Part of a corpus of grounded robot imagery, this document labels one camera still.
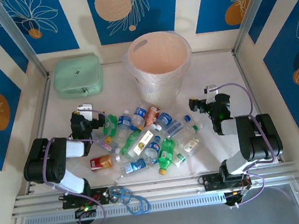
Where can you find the clear bottle with pink label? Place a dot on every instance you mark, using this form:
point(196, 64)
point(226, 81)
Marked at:
point(106, 146)

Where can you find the clear bottle with green cap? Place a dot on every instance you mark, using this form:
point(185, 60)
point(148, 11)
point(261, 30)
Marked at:
point(191, 143)

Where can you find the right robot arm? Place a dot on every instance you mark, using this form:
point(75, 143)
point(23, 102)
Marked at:
point(262, 137)

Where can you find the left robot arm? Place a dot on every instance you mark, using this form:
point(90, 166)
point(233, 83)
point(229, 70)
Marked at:
point(42, 160)

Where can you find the white plastic bin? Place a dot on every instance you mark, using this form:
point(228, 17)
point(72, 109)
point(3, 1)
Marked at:
point(156, 52)

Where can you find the blue label bottle white cap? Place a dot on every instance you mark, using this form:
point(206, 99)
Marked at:
point(165, 118)

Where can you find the copper brown plastic bottle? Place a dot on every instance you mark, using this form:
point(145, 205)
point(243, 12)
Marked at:
point(151, 116)

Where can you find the mint green zip pouch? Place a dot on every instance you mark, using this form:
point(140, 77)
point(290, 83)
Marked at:
point(77, 74)

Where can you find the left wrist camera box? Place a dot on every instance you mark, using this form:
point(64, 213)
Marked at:
point(86, 110)

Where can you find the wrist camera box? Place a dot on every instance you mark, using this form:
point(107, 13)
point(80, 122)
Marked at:
point(86, 110)
point(211, 89)

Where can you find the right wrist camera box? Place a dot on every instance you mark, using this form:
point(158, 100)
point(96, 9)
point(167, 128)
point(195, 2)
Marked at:
point(211, 89)

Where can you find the aluminium side rail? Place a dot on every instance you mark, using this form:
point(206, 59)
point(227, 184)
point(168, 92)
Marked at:
point(43, 107)
point(241, 67)

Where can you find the long aluminium table rail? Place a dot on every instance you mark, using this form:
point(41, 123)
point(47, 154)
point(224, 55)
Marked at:
point(168, 186)

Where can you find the aluminium frame post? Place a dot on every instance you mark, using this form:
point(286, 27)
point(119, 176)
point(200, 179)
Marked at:
point(253, 7)
point(15, 32)

